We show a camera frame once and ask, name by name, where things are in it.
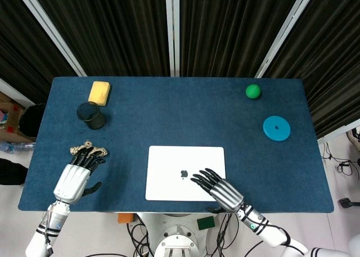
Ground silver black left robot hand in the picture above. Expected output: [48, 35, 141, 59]
[53, 146, 107, 204]

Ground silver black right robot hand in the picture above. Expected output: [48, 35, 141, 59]
[190, 168, 245, 214]

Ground silver laptop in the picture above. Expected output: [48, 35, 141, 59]
[145, 145, 227, 202]

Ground green box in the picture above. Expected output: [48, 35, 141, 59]
[196, 216, 216, 231]

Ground black bag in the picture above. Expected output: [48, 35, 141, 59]
[0, 158, 29, 186]

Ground black mesh pen cup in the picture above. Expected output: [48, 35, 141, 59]
[76, 101, 106, 130]

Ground clear plastic bottle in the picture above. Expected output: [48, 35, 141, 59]
[0, 141, 36, 154]

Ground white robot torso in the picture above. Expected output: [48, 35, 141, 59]
[137, 211, 226, 257]

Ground black trash bin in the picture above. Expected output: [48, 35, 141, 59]
[18, 103, 47, 139]

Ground blue round disc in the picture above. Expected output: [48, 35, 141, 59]
[262, 115, 291, 142]

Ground cardboard box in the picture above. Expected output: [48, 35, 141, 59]
[0, 91, 36, 142]

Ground blue table cloth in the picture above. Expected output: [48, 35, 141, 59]
[17, 76, 335, 214]

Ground yellow sponge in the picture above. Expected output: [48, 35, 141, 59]
[88, 81, 111, 107]

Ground green ball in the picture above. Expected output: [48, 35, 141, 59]
[245, 84, 262, 100]

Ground black foot pedal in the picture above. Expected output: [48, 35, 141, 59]
[338, 197, 360, 209]

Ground black curtain panel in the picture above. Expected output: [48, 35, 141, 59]
[179, 0, 304, 78]
[0, 0, 79, 105]
[29, 0, 171, 78]
[263, 0, 360, 140]

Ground white rounded object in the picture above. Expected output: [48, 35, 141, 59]
[347, 126, 360, 152]

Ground black torso cable bundle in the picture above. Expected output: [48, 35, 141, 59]
[126, 222, 154, 257]
[206, 211, 264, 257]

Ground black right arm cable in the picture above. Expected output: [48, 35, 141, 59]
[238, 203, 292, 248]

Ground black floor cables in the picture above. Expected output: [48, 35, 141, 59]
[320, 141, 360, 182]

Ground white frame post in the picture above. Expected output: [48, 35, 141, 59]
[165, 0, 181, 78]
[13, 0, 87, 78]
[254, 0, 320, 79]

